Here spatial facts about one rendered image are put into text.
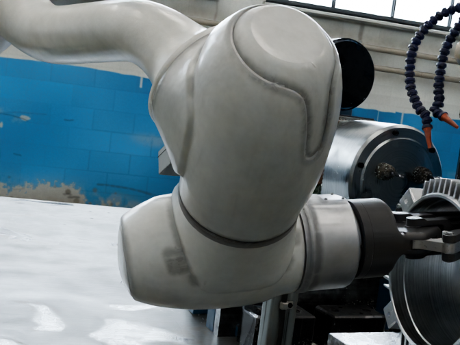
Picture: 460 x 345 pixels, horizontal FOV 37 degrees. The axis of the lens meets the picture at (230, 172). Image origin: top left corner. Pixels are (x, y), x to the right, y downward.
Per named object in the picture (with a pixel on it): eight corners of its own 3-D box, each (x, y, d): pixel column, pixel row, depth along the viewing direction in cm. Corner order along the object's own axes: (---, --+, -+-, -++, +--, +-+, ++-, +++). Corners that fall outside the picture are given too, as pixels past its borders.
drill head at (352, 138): (355, 213, 189) (368, 121, 187) (445, 243, 156) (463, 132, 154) (273, 207, 179) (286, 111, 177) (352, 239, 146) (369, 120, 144)
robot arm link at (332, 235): (272, 187, 68) (328, 185, 70) (272, 278, 69) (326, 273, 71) (307, 202, 59) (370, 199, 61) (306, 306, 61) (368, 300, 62)
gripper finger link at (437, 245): (386, 226, 66) (415, 238, 61) (435, 223, 67) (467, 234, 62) (385, 250, 66) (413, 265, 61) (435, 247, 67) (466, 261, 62)
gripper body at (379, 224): (365, 208, 61) (458, 202, 64) (326, 193, 69) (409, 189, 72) (364, 290, 62) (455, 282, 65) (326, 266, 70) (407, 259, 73)
